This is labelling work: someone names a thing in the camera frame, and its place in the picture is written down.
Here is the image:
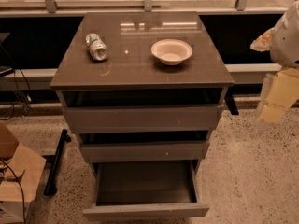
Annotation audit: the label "cardboard box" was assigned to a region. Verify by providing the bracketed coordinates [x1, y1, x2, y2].
[0, 124, 46, 224]

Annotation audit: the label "grey drawer cabinet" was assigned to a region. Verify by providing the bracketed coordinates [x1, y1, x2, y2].
[49, 11, 235, 173]

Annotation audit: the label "black cable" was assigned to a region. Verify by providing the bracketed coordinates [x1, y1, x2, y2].
[0, 158, 27, 224]

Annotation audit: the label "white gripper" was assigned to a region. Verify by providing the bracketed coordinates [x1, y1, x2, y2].
[250, 28, 299, 125]

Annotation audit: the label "grey drawer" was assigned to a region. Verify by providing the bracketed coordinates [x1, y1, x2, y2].
[80, 131, 210, 163]
[83, 160, 209, 221]
[63, 105, 223, 134]

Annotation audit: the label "black metal stand leg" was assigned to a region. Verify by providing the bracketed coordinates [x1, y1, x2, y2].
[44, 129, 71, 196]

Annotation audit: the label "white paper bowl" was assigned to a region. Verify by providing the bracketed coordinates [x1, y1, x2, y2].
[150, 39, 193, 65]

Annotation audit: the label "black stand leg right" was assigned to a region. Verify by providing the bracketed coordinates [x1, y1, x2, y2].
[224, 89, 239, 115]

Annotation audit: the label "grey top drawer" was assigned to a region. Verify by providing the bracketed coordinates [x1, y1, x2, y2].
[63, 105, 223, 134]

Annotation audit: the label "crushed silver can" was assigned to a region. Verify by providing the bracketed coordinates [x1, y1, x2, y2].
[85, 33, 108, 61]

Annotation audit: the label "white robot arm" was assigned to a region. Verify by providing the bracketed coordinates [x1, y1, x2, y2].
[250, 0, 299, 128]

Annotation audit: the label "grey bottom drawer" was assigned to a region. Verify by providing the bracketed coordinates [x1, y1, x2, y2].
[83, 160, 209, 221]

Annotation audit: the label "grey middle drawer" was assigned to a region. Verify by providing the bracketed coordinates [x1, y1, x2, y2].
[80, 131, 210, 163]

